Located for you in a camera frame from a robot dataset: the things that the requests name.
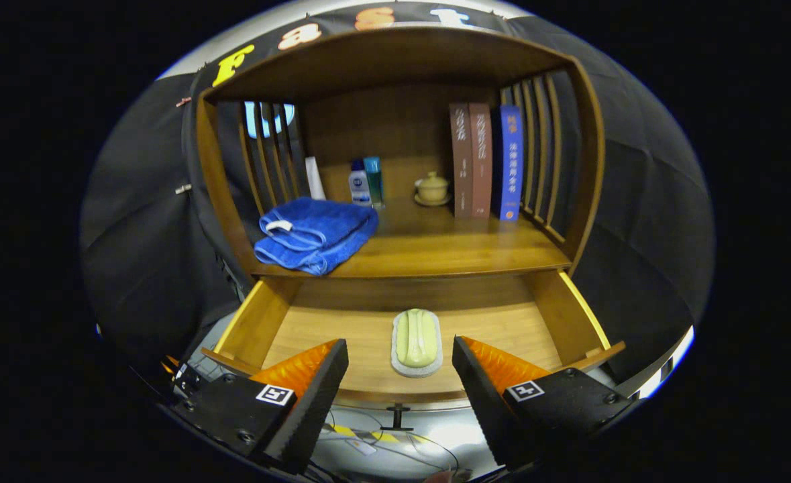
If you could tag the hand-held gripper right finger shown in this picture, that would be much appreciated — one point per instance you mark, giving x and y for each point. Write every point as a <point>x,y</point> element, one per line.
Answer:
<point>486,402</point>

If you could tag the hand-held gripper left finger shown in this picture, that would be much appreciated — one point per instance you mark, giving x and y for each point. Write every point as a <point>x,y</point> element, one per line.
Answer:
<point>314,402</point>

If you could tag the wooden drawer with black knob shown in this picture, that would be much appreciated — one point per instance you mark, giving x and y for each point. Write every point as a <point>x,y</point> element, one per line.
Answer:
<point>341,335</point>

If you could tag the green scrub brush white sponge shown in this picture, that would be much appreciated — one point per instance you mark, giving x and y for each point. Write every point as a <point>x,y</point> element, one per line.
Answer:
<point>416,339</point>

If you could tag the wooden countertop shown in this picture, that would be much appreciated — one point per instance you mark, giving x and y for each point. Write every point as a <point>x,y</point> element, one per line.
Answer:
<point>435,248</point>

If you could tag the wooden cabinet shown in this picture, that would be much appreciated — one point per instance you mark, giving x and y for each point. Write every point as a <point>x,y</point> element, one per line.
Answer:
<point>395,127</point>

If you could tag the folded blue towel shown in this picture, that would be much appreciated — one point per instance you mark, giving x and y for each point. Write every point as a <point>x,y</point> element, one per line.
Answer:
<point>314,235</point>

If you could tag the white bottle with blue cap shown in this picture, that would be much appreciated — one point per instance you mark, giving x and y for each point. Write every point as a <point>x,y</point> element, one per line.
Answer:
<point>359,191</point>

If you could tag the beige lidded teacup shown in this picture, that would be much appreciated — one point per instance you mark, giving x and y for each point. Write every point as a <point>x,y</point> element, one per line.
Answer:
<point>432,190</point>

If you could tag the white tube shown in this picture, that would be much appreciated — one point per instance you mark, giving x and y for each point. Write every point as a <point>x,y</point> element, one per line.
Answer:
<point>314,180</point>

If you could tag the teal bottle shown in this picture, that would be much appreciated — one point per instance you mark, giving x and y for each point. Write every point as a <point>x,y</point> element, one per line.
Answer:
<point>373,181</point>

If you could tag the dark brown book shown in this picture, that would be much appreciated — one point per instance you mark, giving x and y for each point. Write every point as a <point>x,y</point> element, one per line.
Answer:
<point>462,168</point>

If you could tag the blue book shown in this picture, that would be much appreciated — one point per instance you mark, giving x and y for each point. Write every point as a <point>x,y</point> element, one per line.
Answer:
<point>510,168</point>

